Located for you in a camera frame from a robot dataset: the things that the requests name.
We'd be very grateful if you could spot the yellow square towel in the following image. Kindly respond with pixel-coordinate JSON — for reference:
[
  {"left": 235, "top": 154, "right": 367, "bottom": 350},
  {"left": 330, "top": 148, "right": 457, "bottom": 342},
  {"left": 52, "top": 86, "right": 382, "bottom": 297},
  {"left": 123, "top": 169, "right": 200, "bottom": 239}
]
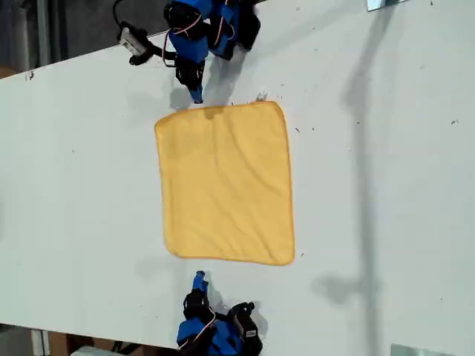
[{"left": 154, "top": 88, "right": 297, "bottom": 267}]

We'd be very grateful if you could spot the white bundle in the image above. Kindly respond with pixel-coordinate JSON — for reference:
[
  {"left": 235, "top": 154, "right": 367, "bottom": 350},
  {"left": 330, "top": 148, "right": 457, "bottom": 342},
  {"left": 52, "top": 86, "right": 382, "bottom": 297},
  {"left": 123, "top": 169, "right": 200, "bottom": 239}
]
[{"left": 69, "top": 345, "right": 114, "bottom": 356}]

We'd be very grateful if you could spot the grey metal table leg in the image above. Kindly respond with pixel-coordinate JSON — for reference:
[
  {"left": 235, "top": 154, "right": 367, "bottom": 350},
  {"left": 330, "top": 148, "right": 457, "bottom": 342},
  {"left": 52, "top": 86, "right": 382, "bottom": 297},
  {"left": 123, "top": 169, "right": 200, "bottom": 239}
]
[{"left": 30, "top": 329, "right": 50, "bottom": 356}]

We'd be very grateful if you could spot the black camera stalk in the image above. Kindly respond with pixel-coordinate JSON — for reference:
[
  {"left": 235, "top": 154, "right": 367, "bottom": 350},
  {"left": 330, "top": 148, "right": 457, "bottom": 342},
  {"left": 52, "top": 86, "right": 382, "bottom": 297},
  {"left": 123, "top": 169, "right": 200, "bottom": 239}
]
[
  {"left": 128, "top": 40, "right": 176, "bottom": 68},
  {"left": 213, "top": 308, "right": 235, "bottom": 324}
]

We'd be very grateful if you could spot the black camera box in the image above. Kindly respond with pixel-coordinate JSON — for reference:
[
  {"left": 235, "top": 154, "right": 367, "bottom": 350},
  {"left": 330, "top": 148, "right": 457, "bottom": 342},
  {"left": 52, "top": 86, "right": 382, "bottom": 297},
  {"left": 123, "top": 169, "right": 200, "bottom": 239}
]
[
  {"left": 229, "top": 301, "right": 261, "bottom": 340},
  {"left": 117, "top": 25, "right": 150, "bottom": 55}
]

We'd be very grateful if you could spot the black camera cable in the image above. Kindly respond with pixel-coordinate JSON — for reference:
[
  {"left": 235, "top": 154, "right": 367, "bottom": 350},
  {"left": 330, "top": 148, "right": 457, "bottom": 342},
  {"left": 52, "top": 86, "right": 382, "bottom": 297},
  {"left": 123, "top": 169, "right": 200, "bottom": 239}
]
[{"left": 112, "top": 0, "right": 130, "bottom": 29}]

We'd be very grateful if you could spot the grey metal rail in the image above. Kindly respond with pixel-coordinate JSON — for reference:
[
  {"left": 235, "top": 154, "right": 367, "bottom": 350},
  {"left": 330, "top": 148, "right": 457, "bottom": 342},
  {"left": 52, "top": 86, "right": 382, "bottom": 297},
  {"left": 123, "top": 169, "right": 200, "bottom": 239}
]
[{"left": 36, "top": 0, "right": 51, "bottom": 67}]

